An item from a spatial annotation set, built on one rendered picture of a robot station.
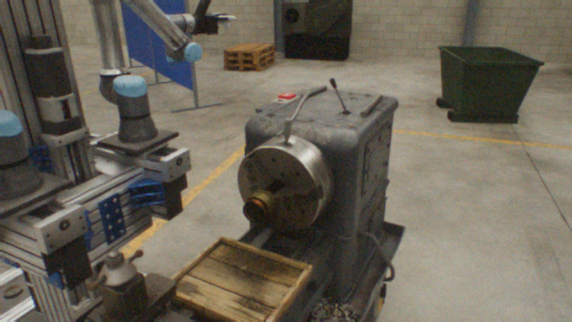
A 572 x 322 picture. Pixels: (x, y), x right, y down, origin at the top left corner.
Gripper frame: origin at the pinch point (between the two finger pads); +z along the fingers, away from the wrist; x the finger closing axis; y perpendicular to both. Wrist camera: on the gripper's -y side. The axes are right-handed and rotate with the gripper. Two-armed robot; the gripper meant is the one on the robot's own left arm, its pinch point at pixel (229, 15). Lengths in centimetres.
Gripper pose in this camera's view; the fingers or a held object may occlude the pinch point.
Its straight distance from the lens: 199.2
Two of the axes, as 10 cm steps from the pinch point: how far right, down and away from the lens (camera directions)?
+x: 6.7, 4.2, -6.2
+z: 7.4, -2.8, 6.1
